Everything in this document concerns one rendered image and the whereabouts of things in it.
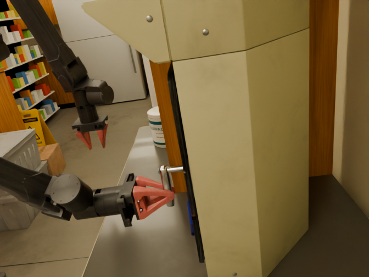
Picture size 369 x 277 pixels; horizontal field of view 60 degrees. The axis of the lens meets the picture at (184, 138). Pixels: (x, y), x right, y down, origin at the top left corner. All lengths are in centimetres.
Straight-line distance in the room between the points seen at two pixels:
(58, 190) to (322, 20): 73
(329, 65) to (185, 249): 60
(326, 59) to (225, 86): 48
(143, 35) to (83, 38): 519
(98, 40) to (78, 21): 41
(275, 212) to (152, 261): 32
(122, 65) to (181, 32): 510
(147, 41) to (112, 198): 31
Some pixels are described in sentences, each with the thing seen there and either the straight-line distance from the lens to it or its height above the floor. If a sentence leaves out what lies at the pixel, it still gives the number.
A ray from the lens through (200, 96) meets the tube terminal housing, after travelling 50.
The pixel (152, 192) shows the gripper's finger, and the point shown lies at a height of 117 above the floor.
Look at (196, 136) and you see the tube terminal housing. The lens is 53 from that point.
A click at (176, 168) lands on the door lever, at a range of 61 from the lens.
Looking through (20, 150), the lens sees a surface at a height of 58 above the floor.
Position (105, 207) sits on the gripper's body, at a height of 115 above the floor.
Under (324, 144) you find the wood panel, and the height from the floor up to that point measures 104.
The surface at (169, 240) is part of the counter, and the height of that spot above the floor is 94.
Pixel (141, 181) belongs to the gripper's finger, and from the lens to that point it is 65.
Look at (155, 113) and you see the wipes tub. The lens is 130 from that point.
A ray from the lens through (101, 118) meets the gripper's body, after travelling 104.
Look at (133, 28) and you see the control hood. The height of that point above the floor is 147.
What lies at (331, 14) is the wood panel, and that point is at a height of 140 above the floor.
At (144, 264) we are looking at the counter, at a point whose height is 94.
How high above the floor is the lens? 149
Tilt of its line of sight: 23 degrees down
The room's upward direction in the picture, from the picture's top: 9 degrees counter-clockwise
